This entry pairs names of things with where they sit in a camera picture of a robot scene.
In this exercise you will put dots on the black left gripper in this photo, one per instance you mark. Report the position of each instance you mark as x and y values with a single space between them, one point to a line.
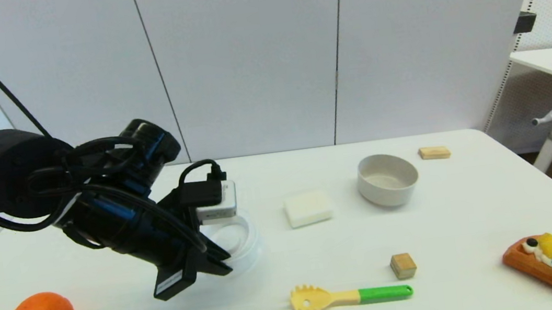
172 280

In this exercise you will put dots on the white round lid container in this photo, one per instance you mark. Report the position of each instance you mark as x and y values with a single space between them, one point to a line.
244 243

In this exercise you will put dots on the beige round bowl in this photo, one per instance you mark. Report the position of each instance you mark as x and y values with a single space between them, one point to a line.
388 188

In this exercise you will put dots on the white rectangular soap block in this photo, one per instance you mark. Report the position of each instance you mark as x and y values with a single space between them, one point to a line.
308 209

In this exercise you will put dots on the small wooden cube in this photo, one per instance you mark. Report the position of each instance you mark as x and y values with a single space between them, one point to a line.
403 266

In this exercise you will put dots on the flat wooden block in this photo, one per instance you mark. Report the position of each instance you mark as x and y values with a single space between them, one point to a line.
434 153

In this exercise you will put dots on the toy waffle with fruit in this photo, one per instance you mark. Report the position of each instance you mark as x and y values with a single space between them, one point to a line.
531 263

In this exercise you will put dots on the black clamp on panel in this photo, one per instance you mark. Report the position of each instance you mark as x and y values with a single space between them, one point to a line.
524 22

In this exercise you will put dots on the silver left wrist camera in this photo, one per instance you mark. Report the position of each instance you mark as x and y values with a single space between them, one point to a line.
220 212

